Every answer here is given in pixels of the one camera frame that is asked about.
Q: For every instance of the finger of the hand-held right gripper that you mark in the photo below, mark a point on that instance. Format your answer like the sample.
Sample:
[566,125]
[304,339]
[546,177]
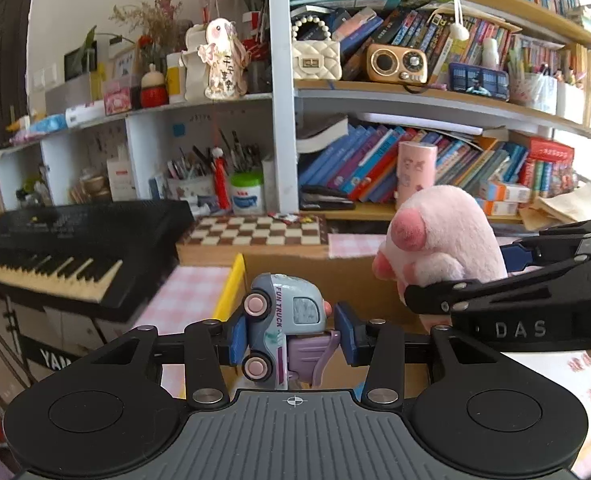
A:
[518,257]
[475,297]

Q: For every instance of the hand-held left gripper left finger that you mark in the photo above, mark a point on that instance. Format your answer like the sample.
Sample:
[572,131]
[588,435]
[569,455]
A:
[238,335]

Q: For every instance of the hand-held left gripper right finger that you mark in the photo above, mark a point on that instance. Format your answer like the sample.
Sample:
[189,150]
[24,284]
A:
[345,335]

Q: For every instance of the pale blue toy truck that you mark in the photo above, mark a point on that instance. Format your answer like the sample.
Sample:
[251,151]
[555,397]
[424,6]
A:
[275,320]

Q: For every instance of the yellow cardboard box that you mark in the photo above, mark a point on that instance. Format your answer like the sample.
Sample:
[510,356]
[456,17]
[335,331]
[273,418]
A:
[355,275]

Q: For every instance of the pink plush pig toy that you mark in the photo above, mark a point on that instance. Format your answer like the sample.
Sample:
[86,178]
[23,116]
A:
[445,240]

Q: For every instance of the pink checked printed desktop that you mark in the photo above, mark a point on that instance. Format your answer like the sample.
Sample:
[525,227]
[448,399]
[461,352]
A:
[195,290]

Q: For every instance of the orange and white box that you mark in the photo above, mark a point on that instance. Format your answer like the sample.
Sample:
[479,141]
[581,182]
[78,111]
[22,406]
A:
[498,207]
[505,191]

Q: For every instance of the messy stack of papers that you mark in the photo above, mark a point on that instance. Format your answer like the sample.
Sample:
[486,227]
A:
[560,207]

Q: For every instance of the wooden chessboard box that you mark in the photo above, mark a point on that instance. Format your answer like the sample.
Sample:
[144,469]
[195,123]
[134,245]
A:
[255,230]

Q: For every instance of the red thick book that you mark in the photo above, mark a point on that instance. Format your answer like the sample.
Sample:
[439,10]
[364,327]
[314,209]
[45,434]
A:
[550,150]

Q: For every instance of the pink cartoon cylinder tin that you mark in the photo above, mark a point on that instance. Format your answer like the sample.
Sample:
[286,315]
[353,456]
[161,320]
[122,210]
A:
[416,175]

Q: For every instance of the black stapler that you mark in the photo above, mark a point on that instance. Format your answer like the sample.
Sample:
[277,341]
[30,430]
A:
[325,199]

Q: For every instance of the white jar with green lid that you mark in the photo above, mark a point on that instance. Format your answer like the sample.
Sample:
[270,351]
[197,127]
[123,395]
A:
[247,195]

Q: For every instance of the red toy pen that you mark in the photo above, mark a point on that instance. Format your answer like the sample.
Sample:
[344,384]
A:
[221,180]

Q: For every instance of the white pen cup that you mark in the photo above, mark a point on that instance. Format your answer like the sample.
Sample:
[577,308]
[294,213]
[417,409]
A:
[190,185]

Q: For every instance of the white storage box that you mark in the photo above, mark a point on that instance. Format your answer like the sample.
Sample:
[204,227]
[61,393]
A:
[570,102]

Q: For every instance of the white holder with markers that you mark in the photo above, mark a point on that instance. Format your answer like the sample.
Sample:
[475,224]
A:
[533,92]

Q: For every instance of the long row of colourful books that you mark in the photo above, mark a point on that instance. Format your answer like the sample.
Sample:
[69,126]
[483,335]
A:
[365,160]

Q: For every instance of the smartphone showing video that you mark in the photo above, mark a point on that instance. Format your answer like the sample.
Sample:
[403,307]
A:
[478,82]

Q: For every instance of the black electronic keyboard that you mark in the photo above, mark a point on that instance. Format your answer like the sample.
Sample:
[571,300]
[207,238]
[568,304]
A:
[75,245]

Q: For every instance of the black keyboard stand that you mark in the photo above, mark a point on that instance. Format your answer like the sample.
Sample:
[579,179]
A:
[45,355]

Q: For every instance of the white box with red label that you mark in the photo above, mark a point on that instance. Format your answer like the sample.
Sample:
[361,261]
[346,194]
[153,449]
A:
[121,180]

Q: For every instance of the white wooden bookshelf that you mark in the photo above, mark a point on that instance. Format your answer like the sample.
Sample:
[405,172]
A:
[280,110]

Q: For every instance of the gold retro radio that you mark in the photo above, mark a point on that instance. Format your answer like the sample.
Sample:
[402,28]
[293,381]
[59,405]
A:
[396,62]

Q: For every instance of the leaning row of thin books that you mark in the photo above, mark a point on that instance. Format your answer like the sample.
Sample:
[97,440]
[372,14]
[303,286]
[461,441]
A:
[425,30]

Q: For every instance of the red round doll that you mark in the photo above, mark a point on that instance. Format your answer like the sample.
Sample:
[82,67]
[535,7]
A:
[154,92]

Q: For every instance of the pink patterned box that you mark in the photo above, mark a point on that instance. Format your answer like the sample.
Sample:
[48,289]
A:
[117,99]

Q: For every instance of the white flat box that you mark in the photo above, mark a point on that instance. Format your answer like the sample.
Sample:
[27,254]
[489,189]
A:
[85,114]

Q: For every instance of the white bunny figurine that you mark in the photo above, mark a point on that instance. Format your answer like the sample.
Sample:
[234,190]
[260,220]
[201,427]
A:
[223,60]

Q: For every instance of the cream quilted handbag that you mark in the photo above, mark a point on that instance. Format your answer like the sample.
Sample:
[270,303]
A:
[316,57]

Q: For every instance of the blue tissue pack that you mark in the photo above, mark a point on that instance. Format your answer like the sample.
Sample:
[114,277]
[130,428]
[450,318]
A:
[47,122]

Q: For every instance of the small black framed screen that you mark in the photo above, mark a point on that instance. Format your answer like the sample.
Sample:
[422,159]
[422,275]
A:
[80,62]

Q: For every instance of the dried flower bouquet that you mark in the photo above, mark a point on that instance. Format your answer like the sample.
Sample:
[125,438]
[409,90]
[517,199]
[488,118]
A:
[150,15]

